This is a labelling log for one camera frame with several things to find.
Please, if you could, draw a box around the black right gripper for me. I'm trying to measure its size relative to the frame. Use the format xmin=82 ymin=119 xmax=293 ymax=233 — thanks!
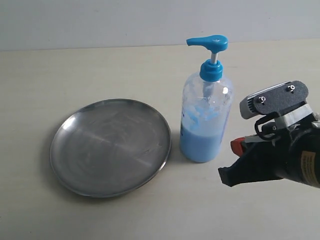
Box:
xmin=218 ymin=123 xmax=320 ymax=188

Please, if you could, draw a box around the blue soap pump bottle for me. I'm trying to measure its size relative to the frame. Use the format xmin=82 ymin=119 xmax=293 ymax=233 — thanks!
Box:
xmin=179 ymin=35 xmax=235 ymax=163

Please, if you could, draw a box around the round stainless steel plate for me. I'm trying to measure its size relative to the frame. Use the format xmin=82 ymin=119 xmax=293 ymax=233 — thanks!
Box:
xmin=49 ymin=98 xmax=172 ymax=198

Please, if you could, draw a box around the black right camera cable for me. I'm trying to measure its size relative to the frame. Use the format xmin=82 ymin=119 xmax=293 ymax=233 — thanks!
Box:
xmin=254 ymin=115 xmax=283 ymax=140

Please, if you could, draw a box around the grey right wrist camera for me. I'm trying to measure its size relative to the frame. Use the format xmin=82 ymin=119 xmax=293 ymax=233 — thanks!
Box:
xmin=239 ymin=80 xmax=316 ymax=130

